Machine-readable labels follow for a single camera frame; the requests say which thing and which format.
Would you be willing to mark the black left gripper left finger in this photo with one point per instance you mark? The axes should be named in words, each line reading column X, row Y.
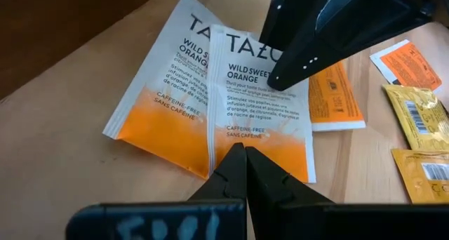
column 231, row 184

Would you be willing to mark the white orange Tazo tea packet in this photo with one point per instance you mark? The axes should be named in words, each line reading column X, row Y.
column 333, row 103
column 161, row 103
column 408, row 66
column 252, row 120

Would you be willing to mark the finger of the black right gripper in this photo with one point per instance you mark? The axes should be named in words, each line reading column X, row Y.
column 287, row 19
column 333, row 47

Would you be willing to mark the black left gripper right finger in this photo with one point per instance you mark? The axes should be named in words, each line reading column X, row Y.
column 273, row 205

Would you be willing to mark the yellow mango tea packet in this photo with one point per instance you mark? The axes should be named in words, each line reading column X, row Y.
column 421, row 177
column 417, row 120

